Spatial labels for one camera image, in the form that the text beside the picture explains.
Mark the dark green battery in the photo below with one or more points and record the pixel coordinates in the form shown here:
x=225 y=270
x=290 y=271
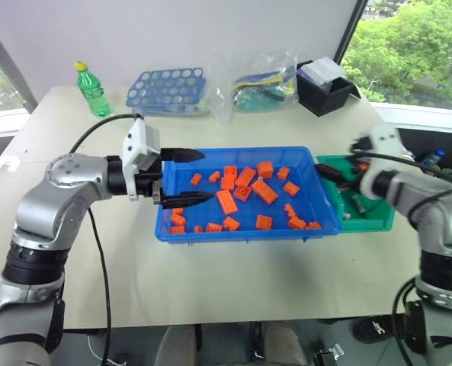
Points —
x=359 y=203

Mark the black shoe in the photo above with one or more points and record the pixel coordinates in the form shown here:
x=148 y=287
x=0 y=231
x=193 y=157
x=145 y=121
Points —
x=370 y=329

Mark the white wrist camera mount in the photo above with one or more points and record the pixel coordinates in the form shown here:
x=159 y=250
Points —
x=136 y=152
x=382 y=148

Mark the white and purple packet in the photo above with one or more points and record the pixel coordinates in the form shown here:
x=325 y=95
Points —
x=321 y=70

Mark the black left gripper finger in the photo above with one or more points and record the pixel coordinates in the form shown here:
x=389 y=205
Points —
x=183 y=155
x=187 y=200

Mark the black post under table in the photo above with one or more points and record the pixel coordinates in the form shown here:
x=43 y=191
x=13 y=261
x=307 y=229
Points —
x=256 y=343

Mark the green plastic bin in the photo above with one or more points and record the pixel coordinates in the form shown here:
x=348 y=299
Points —
x=378 y=221

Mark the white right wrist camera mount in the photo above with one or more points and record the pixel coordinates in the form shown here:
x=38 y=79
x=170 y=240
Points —
x=382 y=148

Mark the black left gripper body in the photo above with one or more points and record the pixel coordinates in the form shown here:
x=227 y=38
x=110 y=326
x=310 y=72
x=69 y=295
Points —
x=149 y=185

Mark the bottle with blue cap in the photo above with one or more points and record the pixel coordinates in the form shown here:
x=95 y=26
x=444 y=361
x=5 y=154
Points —
x=434 y=158

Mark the black open box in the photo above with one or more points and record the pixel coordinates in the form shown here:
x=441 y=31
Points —
x=324 y=97

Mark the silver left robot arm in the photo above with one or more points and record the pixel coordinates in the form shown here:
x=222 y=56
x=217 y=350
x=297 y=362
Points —
x=69 y=179

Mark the grey rounded shape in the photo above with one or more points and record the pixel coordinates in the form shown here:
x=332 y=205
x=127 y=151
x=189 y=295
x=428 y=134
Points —
x=178 y=345
x=284 y=343

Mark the small orange brick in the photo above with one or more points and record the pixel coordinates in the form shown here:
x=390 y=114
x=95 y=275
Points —
x=198 y=229
x=291 y=188
x=296 y=223
x=231 y=171
x=214 y=228
x=231 y=223
x=177 y=229
x=177 y=219
x=289 y=209
x=283 y=173
x=313 y=225
x=177 y=210
x=214 y=176
x=196 y=178

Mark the blue plastic bin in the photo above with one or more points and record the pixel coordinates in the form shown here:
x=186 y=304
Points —
x=248 y=234

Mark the long orange brick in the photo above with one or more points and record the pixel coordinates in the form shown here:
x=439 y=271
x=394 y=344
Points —
x=245 y=176
x=226 y=201
x=264 y=191

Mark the green bottle with yellow cap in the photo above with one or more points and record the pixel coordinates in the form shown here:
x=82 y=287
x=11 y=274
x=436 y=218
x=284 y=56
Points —
x=94 y=93

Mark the silver metal clamp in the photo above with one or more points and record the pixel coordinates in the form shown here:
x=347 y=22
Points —
x=327 y=356

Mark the grey window frame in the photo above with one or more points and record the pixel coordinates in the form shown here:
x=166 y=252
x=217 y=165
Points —
x=8 y=65

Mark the clear bag with colourful items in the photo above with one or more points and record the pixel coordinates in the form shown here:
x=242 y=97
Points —
x=263 y=85

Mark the blue test tube rack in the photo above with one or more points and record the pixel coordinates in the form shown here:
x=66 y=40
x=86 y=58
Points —
x=164 y=91

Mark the empty clear plastic bag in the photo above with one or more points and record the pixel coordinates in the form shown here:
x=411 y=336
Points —
x=221 y=103

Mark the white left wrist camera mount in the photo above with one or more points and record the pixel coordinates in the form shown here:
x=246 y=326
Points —
x=136 y=152

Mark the square orange brick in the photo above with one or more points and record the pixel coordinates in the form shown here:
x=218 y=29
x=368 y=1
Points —
x=265 y=169
x=264 y=222
x=228 y=183
x=242 y=192

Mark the black window frame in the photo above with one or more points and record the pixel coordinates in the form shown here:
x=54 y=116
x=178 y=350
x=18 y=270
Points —
x=349 y=30

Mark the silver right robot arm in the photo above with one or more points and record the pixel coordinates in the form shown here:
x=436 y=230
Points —
x=435 y=198

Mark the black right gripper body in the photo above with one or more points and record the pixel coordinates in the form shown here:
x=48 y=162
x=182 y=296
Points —
x=359 y=146

